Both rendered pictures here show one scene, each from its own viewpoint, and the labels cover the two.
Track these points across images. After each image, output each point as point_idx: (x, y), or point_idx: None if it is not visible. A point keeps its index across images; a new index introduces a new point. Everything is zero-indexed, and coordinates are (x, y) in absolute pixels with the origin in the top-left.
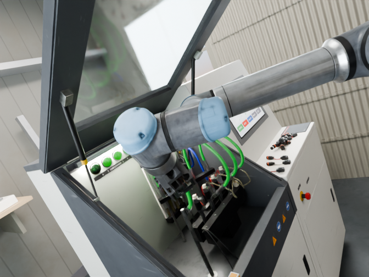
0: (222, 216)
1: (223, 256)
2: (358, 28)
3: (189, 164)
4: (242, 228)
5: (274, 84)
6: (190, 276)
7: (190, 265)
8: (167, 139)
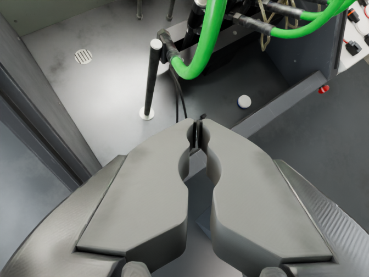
0: (216, 53)
1: (174, 95)
2: None
3: None
4: (224, 72)
5: None
6: (118, 89)
7: (126, 70)
8: None
